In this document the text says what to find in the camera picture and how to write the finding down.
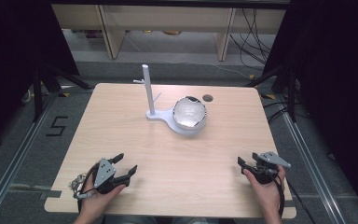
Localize black metal stand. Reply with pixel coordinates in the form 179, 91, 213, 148
244, 63, 298, 123
32, 63, 95, 123

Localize metal floor rail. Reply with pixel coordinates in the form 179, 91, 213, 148
0, 92, 59, 224
280, 109, 347, 224

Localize person's right hand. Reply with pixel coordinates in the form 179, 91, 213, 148
242, 164, 287, 217

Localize dark curtain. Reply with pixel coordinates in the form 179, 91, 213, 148
261, 0, 358, 217
0, 0, 81, 155

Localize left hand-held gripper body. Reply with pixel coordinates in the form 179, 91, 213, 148
92, 157, 132, 196

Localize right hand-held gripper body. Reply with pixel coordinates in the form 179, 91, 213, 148
246, 150, 292, 186

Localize light wooden desk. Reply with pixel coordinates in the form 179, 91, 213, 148
50, 3, 287, 63

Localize hand-held gripper cable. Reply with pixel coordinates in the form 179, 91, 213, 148
272, 173, 317, 224
68, 163, 102, 214

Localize right hand-held gripper cable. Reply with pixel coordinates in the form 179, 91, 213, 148
272, 173, 317, 224

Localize white cup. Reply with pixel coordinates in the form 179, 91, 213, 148
172, 95, 208, 132

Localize person's left hand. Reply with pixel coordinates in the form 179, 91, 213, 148
80, 177, 127, 217

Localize black cable bundle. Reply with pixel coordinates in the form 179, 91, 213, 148
228, 7, 278, 71

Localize white cup rack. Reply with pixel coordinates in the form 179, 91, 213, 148
132, 63, 208, 136

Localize black floor cables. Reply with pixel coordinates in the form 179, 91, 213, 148
261, 100, 296, 124

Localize left hand-held gripper cable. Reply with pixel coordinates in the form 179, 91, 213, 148
68, 163, 102, 214

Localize grey floor tape strip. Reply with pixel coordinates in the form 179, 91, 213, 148
39, 189, 63, 201

